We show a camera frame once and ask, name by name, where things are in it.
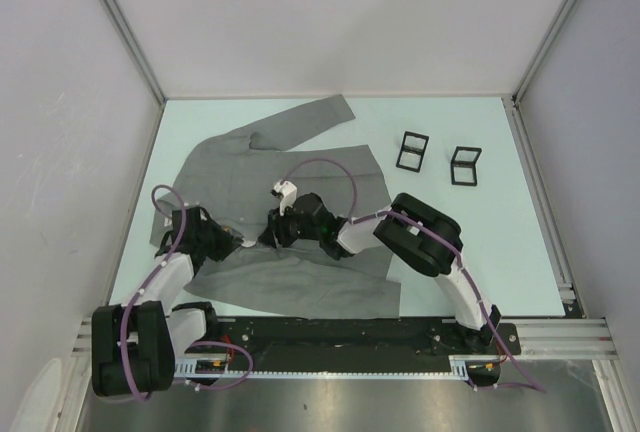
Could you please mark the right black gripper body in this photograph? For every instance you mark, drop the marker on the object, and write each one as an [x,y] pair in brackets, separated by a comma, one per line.
[284,227]

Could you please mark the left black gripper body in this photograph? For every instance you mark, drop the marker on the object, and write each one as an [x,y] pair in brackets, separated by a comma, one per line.
[208,236]

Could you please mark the grey button-up shirt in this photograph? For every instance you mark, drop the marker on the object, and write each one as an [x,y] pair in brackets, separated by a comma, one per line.
[231,174]

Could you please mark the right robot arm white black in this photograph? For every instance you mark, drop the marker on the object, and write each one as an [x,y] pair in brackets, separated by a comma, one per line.
[424,238]

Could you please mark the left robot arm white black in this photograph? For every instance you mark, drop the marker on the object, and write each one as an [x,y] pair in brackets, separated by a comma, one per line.
[134,344]

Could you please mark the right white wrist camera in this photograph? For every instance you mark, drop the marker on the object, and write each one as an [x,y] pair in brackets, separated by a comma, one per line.
[286,192]

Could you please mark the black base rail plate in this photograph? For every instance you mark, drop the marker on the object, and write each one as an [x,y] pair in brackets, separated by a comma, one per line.
[388,345]

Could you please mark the black frame stand left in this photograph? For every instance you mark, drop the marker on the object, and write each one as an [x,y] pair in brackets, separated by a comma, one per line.
[412,152]

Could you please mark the black frame stand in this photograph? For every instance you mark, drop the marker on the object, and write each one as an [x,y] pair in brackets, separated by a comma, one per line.
[463,166]
[412,152]

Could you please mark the black frame stand right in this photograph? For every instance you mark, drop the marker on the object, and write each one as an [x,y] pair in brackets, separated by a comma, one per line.
[463,166]

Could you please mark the white slotted cable duct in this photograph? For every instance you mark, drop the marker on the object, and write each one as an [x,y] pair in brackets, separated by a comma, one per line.
[213,373]

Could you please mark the aluminium frame post left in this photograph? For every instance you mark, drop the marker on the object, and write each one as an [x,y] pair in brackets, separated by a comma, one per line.
[134,49]

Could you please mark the aluminium frame post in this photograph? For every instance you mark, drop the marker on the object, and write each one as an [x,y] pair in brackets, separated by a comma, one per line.
[552,33]
[134,49]

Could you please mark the aluminium frame post right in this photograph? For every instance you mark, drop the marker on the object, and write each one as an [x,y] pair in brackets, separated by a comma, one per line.
[552,33]

